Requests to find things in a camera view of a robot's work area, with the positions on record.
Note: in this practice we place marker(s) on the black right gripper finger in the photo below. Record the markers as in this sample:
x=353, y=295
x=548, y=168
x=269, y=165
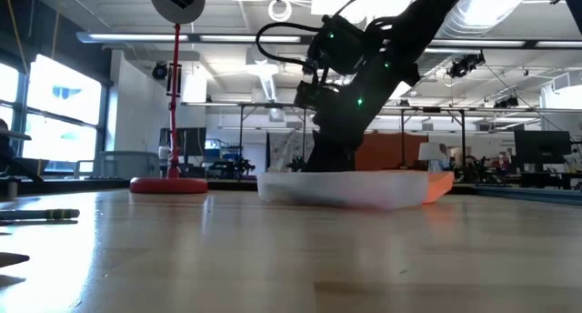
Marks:
x=329, y=156

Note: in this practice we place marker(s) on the overhead light bar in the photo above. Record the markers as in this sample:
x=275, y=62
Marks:
x=500, y=43

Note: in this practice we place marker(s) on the dark marker with yellow band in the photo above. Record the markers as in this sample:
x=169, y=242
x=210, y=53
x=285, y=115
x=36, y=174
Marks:
x=36, y=214

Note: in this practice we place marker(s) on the orange plastic box lid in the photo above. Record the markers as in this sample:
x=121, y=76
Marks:
x=438, y=185

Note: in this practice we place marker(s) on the white lamp shade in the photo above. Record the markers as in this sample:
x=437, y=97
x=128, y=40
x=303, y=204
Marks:
x=429, y=151

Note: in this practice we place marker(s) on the black metal frame rig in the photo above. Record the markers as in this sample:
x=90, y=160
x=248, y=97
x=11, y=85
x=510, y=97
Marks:
x=432, y=109
x=273, y=105

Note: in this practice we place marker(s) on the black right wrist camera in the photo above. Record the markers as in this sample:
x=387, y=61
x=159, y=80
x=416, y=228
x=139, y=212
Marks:
x=309, y=94

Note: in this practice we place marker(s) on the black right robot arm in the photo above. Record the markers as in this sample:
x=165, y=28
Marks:
x=423, y=17

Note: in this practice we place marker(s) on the black hanging spotlight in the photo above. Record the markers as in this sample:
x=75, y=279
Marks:
x=159, y=70

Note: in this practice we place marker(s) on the large black monitor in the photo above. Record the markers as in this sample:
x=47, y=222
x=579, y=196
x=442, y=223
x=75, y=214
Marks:
x=541, y=147

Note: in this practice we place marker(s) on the translucent white supply box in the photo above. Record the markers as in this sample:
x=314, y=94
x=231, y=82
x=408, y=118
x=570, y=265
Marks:
x=341, y=190

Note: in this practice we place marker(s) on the black ceiling camera cluster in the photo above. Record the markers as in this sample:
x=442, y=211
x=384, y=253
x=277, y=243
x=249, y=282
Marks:
x=464, y=65

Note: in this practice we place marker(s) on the red stand with white disc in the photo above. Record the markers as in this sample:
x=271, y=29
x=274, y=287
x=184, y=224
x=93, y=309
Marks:
x=168, y=185

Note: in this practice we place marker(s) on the silver ventilation duct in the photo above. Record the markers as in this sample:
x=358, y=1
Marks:
x=477, y=17

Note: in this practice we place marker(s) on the orange partition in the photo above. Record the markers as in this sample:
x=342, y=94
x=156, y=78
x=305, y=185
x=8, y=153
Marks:
x=391, y=151

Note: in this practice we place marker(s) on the large bright window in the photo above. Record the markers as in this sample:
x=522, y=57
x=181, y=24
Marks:
x=63, y=113

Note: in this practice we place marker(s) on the grey plastic bin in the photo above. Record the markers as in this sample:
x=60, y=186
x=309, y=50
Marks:
x=127, y=165

